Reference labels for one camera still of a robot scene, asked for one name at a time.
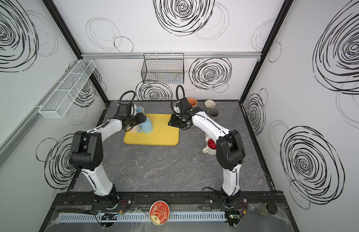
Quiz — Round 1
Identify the black corner frame post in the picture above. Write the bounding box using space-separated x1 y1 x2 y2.
42 0 109 105
239 0 294 104

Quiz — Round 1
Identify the small grey mug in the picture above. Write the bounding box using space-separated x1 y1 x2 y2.
204 100 216 110

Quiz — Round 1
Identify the aluminium wall rail left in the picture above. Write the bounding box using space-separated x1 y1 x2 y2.
0 60 79 168

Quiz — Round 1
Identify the white ribbed mug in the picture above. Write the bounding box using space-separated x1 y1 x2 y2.
173 105 180 114

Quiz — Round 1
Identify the cream mug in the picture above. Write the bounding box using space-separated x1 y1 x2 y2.
202 139 217 156

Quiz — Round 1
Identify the aluminium wall rail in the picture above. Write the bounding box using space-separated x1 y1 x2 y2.
0 60 79 168
81 51 262 60

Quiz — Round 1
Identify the aluminium wall rail back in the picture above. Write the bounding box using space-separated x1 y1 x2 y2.
81 51 262 60

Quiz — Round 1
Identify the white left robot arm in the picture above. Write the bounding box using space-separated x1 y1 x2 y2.
69 103 147 208

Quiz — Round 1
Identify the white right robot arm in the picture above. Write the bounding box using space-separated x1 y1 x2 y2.
168 97 246 207

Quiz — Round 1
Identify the black corner frame post left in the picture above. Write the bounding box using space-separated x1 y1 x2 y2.
42 0 109 105

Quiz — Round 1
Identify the black corner frame post right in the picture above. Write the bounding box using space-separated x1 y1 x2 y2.
239 0 294 104

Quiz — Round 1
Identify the large grey-beige mug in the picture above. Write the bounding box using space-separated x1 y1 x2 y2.
206 108 219 121

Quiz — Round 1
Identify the black wire basket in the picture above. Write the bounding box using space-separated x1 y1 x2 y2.
141 58 185 85

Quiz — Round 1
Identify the yellow plastic tray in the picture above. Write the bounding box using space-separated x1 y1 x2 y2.
124 114 179 146

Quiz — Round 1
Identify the pink mug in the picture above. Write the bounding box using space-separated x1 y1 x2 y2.
129 125 138 133

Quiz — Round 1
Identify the grey slotted cable duct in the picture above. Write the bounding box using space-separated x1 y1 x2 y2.
55 211 227 223

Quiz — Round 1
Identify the white wire shelf basket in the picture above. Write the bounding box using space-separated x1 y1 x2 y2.
38 60 96 119

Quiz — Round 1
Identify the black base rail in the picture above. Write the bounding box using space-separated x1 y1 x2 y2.
52 191 286 210

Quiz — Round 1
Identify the orange mug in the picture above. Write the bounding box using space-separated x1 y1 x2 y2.
188 98 198 108

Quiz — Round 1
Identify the light blue mug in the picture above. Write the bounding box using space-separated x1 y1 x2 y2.
136 118 153 133

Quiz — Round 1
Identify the blue butterfly mug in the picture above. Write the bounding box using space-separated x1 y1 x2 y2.
136 106 145 114

